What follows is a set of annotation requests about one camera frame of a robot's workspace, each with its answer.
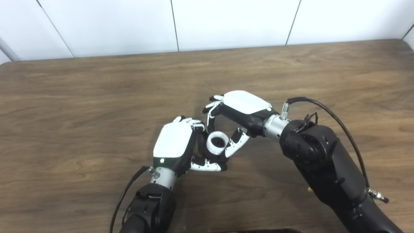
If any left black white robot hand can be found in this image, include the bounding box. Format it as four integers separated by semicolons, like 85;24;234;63
153;116;228;177

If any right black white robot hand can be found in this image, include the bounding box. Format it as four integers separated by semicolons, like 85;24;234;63
203;90;279;158

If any round black part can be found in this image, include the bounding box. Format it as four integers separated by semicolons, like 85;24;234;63
197;131;229;162

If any white ring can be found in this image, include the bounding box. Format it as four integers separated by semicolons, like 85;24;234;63
206;131;229;155

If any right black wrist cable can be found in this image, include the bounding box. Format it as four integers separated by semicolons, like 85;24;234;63
280;97;390;204

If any grey wall corner trim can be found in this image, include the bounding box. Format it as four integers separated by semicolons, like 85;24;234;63
0;37;22;62

